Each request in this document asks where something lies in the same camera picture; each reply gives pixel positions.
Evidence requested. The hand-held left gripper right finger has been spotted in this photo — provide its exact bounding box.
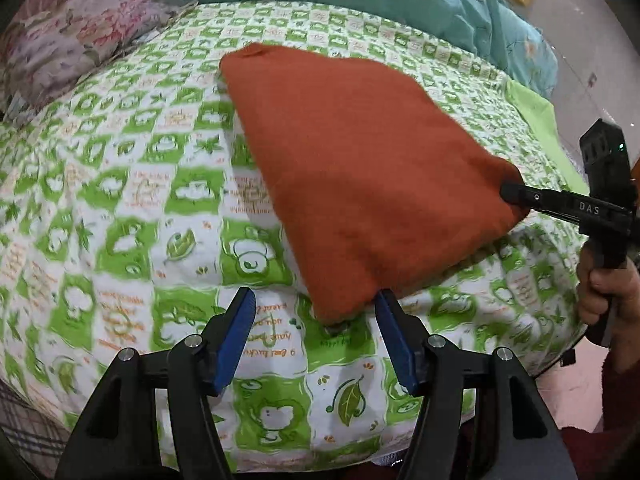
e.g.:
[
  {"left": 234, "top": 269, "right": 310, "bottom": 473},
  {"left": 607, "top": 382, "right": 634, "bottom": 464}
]
[{"left": 375, "top": 289, "right": 568, "bottom": 480}]

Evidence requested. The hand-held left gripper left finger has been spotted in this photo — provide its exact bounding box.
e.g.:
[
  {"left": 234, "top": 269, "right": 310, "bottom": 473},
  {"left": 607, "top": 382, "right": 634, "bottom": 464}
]
[{"left": 54, "top": 287, "right": 258, "bottom": 480}]

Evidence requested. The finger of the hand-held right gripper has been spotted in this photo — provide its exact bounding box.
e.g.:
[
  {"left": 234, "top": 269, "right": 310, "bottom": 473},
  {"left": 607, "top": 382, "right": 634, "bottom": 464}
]
[{"left": 500, "top": 181, "right": 568, "bottom": 215}]

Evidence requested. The orange knitted sweater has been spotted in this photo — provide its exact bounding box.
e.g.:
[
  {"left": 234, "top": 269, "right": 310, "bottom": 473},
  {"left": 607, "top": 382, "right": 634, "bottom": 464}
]
[{"left": 220, "top": 42, "right": 532, "bottom": 327}]

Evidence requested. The person's right forearm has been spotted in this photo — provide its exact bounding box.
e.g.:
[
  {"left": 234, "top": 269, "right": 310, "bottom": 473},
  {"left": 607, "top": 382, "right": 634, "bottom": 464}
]
[{"left": 597, "top": 342, "right": 640, "bottom": 438}]

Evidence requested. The person's right hand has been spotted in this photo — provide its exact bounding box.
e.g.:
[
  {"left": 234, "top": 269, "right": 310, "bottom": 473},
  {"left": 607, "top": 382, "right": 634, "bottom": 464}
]
[{"left": 575, "top": 244, "right": 640, "bottom": 347}]

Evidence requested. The light green cloth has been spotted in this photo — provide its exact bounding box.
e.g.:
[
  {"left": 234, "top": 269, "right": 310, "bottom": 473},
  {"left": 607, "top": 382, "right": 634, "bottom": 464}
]
[{"left": 504, "top": 79, "right": 592, "bottom": 197}]

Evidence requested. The green checked bedsheet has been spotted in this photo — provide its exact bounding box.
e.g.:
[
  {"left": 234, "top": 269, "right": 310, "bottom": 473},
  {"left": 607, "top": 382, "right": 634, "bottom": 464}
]
[{"left": 0, "top": 0, "right": 592, "bottom": 473}]

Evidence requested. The teal floral quilt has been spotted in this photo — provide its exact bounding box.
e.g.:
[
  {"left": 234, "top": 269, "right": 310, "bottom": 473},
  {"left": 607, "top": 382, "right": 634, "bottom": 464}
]
[{"left": 147, "top": 0, "right": 559, "bottom": 100}]

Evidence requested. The plaid cloth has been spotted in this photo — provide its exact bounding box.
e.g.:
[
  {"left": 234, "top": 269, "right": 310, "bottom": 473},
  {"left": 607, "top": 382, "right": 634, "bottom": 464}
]
[{"left": 0, "top": 382, "right": 72, "bottom": 479}]

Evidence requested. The purple floral pillow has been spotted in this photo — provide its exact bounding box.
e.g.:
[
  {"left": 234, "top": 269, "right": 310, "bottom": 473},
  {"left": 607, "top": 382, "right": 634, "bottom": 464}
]
[{"left": 0, "top": 0, "right": 197, "bottom": 112}]

